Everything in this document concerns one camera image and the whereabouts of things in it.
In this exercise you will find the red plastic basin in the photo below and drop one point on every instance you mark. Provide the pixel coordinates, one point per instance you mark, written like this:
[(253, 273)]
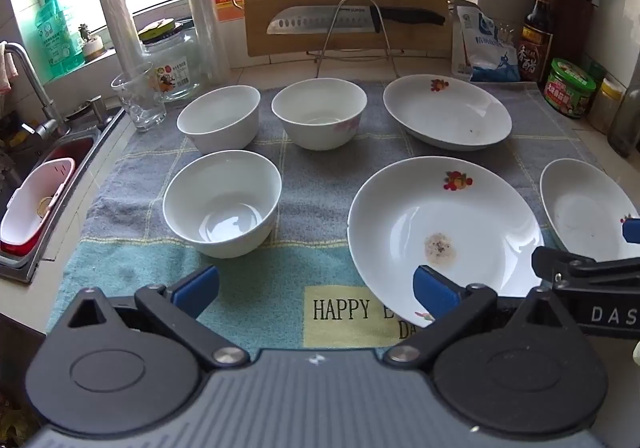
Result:
[(75, 145)]

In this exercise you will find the yellow lid spice jar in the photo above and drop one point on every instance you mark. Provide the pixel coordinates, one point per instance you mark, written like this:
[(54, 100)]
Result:
[(607, 103)]

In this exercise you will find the pink cloth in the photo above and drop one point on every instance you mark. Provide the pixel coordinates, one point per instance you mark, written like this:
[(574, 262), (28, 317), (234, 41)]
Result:
[(6, 73)]

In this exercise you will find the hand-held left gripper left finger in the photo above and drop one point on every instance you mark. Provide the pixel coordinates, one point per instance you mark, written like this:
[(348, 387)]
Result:
[(196, 289)]

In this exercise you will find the dark red knife block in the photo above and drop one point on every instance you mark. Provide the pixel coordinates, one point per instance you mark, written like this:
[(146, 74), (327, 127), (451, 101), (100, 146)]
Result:
[(570, 28)]

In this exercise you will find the white plate fruit print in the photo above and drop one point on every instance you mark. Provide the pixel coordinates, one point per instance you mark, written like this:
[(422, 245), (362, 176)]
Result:
[(580, 208), (425, 208), (450, 113)]

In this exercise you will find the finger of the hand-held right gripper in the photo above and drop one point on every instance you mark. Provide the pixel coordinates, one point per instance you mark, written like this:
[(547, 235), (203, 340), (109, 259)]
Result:
[(550, 264), (632, 231)]

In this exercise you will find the grey teal checked towel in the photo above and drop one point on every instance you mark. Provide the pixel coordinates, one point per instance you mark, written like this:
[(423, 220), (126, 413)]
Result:
[(320, 178)]

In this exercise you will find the clear glass bottle red cap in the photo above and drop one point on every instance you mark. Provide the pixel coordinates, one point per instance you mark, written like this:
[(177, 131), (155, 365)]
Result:
[(625, 128)]

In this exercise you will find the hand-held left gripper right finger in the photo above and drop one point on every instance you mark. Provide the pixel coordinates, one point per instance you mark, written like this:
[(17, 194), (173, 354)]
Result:
[(434, 295)]

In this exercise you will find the dark vinegar bottle red cap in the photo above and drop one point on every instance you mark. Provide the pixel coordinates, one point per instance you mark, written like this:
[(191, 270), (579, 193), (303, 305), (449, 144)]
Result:
[(537, 28)]

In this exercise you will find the steel sink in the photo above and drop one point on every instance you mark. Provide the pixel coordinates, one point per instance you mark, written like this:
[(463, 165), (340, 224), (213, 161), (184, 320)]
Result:
[(85, 168)]

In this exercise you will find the clear drinking glass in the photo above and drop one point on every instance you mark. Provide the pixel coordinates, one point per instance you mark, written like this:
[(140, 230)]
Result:
[(142, 103)]

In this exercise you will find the white pink plastic basin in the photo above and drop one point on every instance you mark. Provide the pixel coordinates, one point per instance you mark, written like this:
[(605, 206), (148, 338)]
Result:
[(30, 208)]

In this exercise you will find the green lid sauce jar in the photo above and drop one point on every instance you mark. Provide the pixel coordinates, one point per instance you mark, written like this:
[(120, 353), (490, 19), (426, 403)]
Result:
[(570, 88)]

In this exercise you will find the green lid spice jar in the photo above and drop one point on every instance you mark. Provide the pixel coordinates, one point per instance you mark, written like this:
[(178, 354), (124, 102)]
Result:
[(597, 70)]

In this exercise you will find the green dish soap bottle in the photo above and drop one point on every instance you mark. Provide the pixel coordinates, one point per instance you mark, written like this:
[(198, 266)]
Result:
[(55, 38)]

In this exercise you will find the metal faucet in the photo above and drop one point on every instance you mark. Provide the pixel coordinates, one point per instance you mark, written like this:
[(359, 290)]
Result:
[(30, 78)]

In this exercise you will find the small potted plant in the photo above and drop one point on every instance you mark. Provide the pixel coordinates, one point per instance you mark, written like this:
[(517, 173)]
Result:
[(92, 48)]

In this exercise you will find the white blue salt bag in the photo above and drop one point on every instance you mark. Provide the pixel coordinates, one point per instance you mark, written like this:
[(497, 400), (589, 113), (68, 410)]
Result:
[(490, 53)]

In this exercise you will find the glass jar black lid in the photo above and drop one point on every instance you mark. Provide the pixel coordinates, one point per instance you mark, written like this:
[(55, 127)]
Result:
[(175, 68)]

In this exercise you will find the white bowl pink flower print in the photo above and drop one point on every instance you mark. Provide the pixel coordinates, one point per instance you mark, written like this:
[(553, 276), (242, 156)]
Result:
[(220, 128), (320, 128), (200, 188)]

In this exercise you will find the short plastic wrap roll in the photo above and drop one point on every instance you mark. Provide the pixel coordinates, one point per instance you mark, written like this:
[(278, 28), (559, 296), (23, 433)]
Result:
[(120, 28)]

